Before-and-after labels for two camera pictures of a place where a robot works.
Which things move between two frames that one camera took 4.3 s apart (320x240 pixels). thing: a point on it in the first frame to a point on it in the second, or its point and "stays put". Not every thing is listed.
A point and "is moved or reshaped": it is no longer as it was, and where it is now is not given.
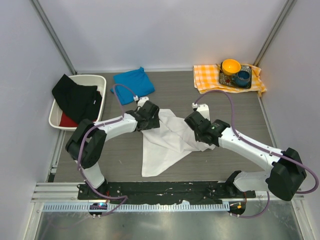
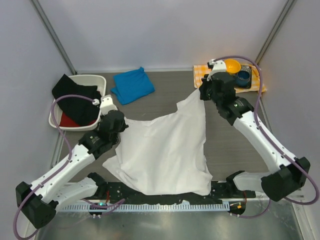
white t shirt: (164, 145) is moved or reshaped
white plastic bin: (95, 80) stays put
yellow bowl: (231, 66) stays put
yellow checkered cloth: (206, 79) stays put
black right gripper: (200, 136) to (206, 89)
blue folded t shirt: (130, 86) stays put
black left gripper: (149, 123) to (119, 124)
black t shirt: (82, 103) stays put
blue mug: (242, 78) stays put
